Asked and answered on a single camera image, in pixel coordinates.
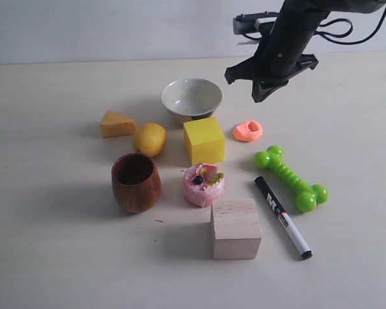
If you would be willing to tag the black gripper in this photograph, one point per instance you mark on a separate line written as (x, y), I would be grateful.
(279, 56)

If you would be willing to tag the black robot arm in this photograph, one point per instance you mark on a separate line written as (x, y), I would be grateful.
(323, 8)

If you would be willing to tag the yellow cube block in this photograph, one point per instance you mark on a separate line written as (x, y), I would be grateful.
(204, 140)

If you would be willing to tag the white speckled ceramic bowl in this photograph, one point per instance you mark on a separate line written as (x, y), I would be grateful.
(191, 99)

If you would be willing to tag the pink toy cake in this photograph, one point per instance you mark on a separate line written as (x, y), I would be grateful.
(202, 184)

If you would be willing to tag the green plastic bone toy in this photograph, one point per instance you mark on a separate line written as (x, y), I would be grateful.
(307, 196)

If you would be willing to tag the yellow lemon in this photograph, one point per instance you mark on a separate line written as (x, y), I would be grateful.
(150, 139)

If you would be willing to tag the light wooden cube block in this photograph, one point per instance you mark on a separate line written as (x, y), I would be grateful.
(235, 229)

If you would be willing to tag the orange cheese wedge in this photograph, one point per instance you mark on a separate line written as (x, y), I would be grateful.
(115, 124)

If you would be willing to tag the brown wooden cup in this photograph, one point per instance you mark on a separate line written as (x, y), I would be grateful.
(136, 183)

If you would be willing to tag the black white marker pen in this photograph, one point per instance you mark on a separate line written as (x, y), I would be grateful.
(291, 230)

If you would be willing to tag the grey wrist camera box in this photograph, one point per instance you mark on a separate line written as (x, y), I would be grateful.
(249, 23)

